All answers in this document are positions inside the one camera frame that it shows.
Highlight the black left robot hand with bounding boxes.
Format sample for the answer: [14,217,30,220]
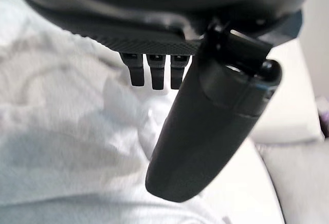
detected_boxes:
[14,0,317,203]

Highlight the white fabric garment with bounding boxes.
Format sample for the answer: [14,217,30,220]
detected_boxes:
[0,0,232,224]

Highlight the white sofa cushion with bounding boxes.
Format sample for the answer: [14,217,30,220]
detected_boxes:
[248,39,325,145]

